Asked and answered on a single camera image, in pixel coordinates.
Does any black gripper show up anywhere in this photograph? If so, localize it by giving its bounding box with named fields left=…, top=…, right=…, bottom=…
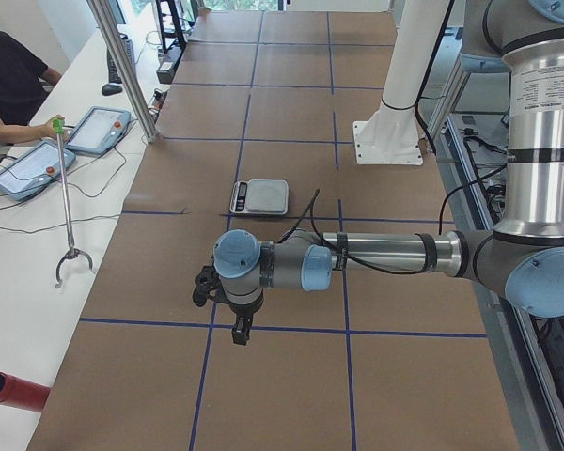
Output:
left=230, top=303, right=259, bottom=345

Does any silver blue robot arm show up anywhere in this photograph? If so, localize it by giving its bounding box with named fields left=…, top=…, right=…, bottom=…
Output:
left=193, top=1, right=564, bottom=345

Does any silver digital kitchen scale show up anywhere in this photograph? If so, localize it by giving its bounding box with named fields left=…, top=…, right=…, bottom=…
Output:
left=229, top=179, right=289, bottom=216

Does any red cylinder tube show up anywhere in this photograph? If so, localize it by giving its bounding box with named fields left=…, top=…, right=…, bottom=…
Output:
left=0, top=372, right=51, bottom=412

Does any far blue teach pendant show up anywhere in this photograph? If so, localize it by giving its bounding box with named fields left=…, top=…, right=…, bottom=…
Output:
left=65, top=106, right=132, bottom=156

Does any blue teach pendant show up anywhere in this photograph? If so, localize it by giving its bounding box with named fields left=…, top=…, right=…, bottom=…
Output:
left=0, top=140, right=61, bottom=201
left=65, top=106, right=132, bottom=156

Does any near blue teach pendant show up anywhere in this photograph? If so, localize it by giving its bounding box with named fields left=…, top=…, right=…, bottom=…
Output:
left=0, top=140, right=61, bottom=201

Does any metal reacher grabber tool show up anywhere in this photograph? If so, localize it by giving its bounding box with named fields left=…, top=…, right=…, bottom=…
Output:
left=52, top=117, right=93, bottom=288

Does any black computer mouse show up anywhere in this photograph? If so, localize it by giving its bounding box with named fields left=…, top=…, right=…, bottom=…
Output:
left=101, top=83, right=123, bottom=97

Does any black keyboard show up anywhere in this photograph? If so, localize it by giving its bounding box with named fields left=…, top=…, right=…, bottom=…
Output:
left=106, top=51, right=120, bottom=84

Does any person in black shirt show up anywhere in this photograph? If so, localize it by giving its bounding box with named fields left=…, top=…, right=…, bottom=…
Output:
left=0, top=31, right=61, bottom=161

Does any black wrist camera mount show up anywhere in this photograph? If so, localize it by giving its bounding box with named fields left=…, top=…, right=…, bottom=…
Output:
left=192, top=265, right=227, bottom=307

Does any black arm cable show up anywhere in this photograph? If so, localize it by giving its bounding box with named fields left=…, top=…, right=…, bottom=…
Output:
left=281, top=188, right=457, bottom=274

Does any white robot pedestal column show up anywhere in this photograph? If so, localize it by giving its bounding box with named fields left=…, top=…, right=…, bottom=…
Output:
left=353, top=0, right=453, bottom=165

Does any aluminium frame post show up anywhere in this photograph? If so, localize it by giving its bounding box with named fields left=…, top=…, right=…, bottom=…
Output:
left=87, top=0, right=158, bottom=143

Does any aluminium side frame rail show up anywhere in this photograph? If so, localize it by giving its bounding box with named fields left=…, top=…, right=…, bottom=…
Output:
left=435, top=112, right=564, bottom=450

